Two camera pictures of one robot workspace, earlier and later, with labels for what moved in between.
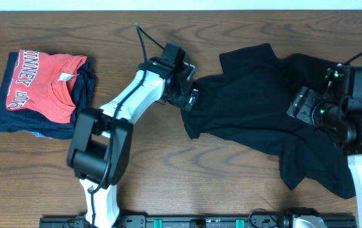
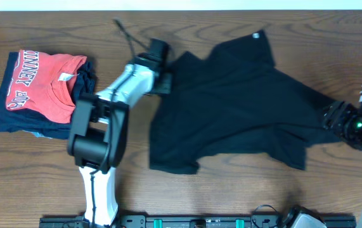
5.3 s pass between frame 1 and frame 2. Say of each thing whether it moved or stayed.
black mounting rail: stayed
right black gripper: moved
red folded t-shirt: stayed
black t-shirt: moved
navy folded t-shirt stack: stayed
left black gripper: moved
